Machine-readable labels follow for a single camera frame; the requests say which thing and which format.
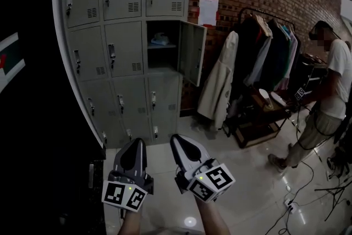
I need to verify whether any person's left forearm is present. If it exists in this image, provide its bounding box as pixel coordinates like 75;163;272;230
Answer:
118;209;142;235

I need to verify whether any metal bar handle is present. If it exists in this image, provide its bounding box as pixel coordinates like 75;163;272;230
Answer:
88;163;96;189

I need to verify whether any cream coat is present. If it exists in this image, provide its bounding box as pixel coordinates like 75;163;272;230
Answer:
197;30;239;130

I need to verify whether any grey metal locker cabinet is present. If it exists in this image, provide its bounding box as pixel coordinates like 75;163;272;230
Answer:
62;0;207;146

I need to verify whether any green white red sign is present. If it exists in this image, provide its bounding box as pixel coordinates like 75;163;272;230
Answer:
0;31;27;95

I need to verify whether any black tripod stand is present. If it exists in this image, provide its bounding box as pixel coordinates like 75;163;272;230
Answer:
315;178;352;222

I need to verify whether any person's right forearm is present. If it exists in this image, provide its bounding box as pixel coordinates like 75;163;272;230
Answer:
195;196;232;235

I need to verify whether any person's light shirt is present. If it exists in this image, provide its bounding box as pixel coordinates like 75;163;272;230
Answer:
148;227;206;235

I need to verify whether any grey metal locker door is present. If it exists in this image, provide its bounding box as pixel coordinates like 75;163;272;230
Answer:
178;20;207;88

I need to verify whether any white slipper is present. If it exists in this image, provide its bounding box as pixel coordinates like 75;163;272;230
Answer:
258;88;273;108
271;91;288;106

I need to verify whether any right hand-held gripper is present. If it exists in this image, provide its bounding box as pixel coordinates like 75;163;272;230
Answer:
170;134;237;203

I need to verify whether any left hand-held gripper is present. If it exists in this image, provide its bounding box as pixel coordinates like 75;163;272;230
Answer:
101;138;155;213

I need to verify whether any white power strip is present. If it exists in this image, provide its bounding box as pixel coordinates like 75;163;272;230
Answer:
284;199;299;214

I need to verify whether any blue white tissue pack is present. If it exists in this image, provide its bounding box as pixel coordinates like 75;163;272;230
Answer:
150;32;170;46

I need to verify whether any black floor cable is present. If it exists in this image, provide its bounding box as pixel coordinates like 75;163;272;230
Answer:
265;161;316;235

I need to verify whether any white paper sheet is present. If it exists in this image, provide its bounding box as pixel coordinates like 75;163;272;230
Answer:
198;0;220;26

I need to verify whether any black metal clothes rack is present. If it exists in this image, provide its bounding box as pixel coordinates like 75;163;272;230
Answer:
236;7;302;97

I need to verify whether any dark wooden low rack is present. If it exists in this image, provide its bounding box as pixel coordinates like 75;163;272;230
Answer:
222;85;292;149

